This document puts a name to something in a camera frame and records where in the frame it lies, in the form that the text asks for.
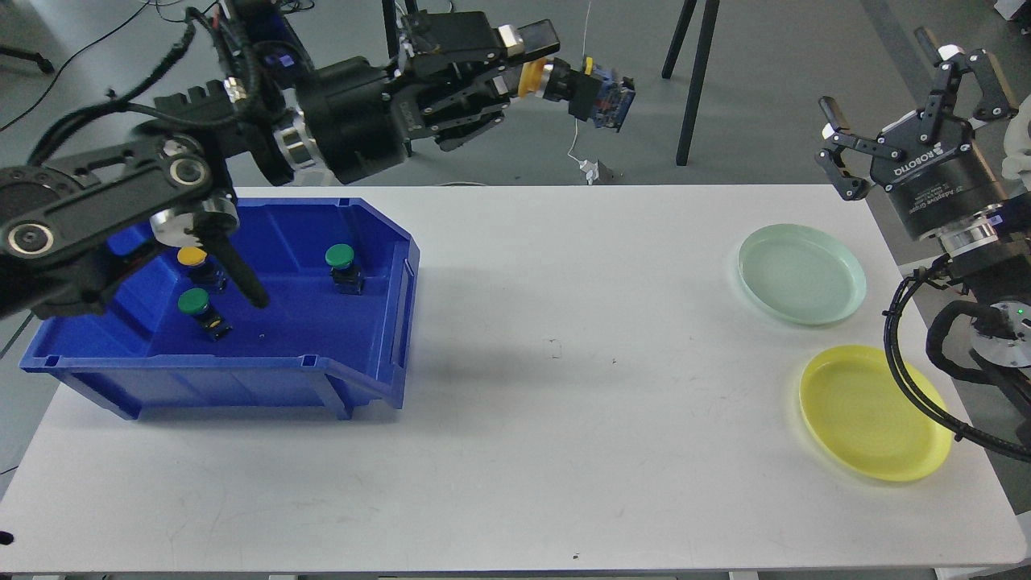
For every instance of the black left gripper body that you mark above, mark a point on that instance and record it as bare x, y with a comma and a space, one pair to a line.
347, 110

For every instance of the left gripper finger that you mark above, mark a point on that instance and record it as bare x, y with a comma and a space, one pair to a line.
456, 38
463, 109

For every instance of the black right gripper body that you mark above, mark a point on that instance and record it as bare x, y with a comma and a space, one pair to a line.
940, 181

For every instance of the yellow push button switch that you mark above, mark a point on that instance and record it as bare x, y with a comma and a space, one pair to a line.
593, 94

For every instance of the green push button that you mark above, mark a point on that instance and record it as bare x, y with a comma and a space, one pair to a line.
346, 274
196, 304

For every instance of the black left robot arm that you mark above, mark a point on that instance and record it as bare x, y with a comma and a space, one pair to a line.
110, 187

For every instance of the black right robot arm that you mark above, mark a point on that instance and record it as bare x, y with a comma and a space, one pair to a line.
984, 340

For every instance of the light green plate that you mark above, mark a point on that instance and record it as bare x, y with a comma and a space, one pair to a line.
800, 274

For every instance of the yellow push button in corner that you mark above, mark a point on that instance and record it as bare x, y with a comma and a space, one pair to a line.
203, 270

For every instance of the yellow plate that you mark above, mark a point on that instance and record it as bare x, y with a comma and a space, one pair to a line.
853, 408

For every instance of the black tripod left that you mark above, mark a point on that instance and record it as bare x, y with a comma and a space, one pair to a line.
408, 91

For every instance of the black tripod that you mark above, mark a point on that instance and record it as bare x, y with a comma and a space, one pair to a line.
709, 19
408, 91

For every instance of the white chair base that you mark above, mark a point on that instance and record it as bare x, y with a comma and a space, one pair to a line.
1015, 165

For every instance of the blue plastic storage bin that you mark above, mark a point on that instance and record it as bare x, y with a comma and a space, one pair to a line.
311, 347

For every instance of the black tripod right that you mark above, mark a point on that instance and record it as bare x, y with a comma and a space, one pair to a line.
709, 19

